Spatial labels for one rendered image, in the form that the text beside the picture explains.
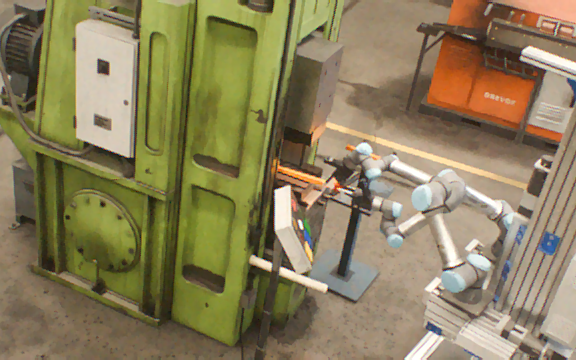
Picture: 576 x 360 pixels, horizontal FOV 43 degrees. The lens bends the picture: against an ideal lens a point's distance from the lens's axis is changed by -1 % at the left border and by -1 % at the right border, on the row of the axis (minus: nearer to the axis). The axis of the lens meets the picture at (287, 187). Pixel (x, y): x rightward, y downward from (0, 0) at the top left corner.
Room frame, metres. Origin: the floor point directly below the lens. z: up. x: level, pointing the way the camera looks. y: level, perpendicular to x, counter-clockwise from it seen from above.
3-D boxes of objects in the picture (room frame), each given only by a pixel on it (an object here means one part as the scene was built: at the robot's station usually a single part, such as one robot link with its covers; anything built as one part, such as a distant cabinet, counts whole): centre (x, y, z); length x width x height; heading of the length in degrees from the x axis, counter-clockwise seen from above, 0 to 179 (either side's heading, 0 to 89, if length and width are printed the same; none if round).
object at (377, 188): (3.94, -0.47, 0.68); 0.40 x 0.30 x 0.02; 156
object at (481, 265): (2.91, -0.98, 0.98); 0.13 x 0.12 x 0.14; 134
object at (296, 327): (3.42, -0.16, 0.01); 0.58 x 0.39 x 0.01; 161
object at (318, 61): (3.55, 0.07, 1.56); 0.42 x 0.39 x 0.40; 71
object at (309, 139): (3.50, 0.09, 1.32); 0.42 x 0.20 x 0.10; 71
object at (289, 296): (3.56, 0.08, 0.23); 0.55 x 0.37 x 0.47; 71
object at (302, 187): (3.50, 0.09, 0.96); 0.42 x 0.20 x 0.09; 71
